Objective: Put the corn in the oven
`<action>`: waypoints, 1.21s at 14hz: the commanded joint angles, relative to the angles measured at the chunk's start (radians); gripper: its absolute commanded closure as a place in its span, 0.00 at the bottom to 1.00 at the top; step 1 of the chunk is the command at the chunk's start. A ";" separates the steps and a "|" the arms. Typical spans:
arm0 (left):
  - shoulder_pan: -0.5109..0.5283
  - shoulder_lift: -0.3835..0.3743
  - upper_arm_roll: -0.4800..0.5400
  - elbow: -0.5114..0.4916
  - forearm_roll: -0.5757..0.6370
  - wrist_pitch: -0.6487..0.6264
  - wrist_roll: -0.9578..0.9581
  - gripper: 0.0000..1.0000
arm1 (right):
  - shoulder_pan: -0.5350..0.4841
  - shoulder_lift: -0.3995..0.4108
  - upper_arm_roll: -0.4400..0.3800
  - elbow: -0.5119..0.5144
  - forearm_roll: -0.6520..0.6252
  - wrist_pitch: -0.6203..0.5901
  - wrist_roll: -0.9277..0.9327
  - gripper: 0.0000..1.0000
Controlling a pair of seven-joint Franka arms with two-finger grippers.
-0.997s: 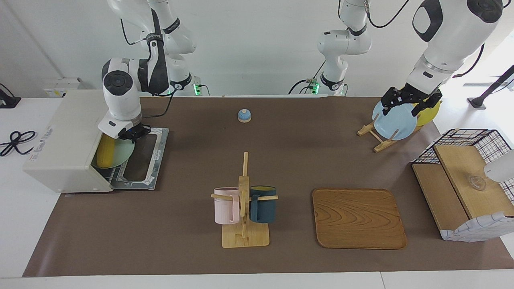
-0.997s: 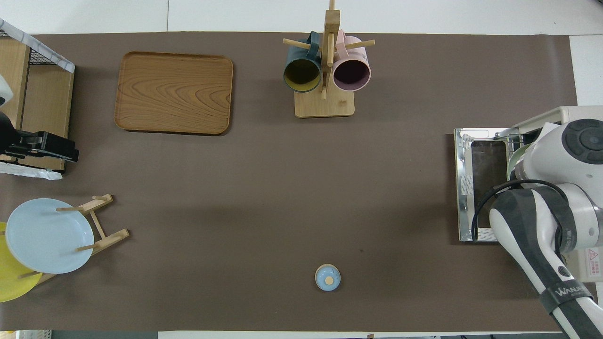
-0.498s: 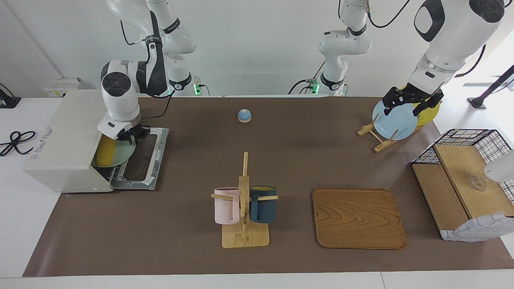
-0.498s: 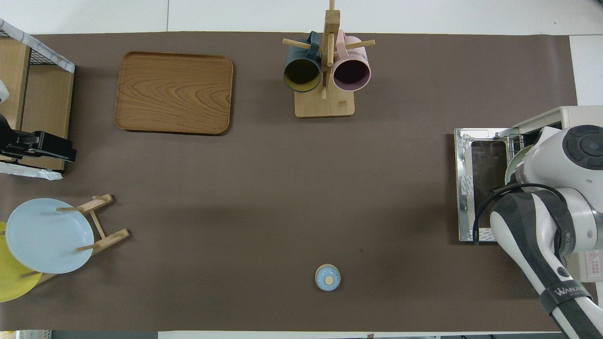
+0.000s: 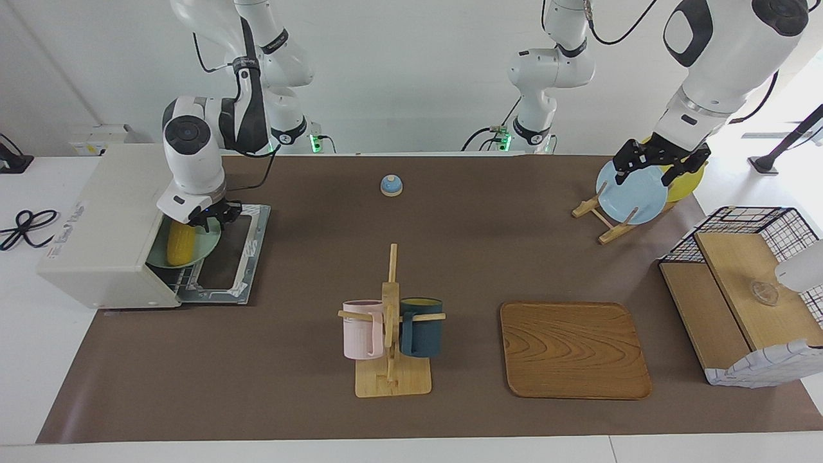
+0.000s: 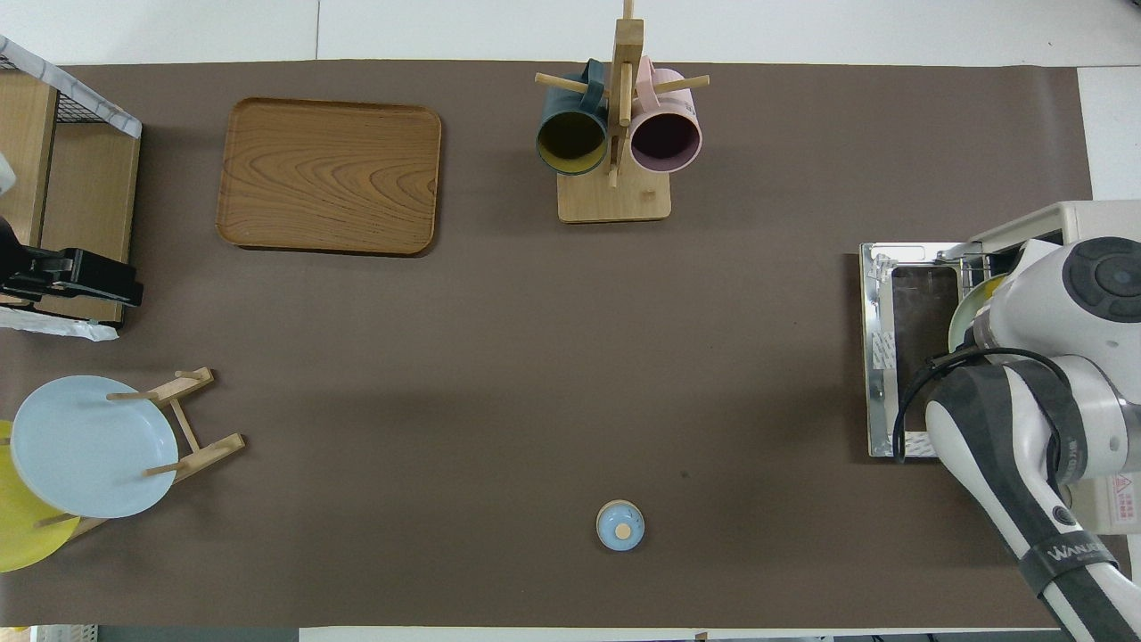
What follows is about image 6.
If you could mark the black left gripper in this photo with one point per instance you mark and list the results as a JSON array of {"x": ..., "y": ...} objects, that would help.
[{"x": 31, "y": 272}]

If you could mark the glass oven door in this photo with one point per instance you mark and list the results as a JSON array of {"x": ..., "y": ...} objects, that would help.
[{"x": 878, "y": 312}]

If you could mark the light green plate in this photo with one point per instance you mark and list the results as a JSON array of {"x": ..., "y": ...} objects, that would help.
[{"x": 964, "y": 323}]

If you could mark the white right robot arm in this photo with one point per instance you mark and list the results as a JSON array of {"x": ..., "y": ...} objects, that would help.
[{"x": 1070, "y": 294}]

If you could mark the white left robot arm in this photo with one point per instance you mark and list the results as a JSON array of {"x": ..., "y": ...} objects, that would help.
[{"x": 4, "y": 171}]

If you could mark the white toaster oven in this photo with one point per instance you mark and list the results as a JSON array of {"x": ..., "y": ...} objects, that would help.
[{"x": 1070, "y": 218}]

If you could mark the light blue plate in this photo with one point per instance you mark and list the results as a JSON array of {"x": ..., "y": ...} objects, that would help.
[{"x": 80, "y": 446}]

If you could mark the wooden plate rack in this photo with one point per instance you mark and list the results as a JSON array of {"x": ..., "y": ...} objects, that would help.
[{"x": 214, "y": 448}]

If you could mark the wooden serving tray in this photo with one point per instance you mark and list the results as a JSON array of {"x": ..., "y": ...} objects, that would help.
[{"x": 330, "y": 178}]

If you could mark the yellow plate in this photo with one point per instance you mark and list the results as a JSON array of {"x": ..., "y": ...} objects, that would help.
[{"x": 22, "y": 535}]

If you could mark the brown table mat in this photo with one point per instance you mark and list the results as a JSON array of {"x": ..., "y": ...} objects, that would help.
[{"x": 446, "y": 357}]

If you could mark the dark blue mug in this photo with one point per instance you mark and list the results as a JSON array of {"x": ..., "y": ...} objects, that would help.
[{"x": 570, "y": 143}]

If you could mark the wooden mug tree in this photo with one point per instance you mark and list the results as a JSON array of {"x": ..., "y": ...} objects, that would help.
[{"x": 615, "y": 201}]

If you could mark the pink mug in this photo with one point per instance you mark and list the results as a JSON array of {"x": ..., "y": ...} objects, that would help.
[{"x": 666, "y": 143}]

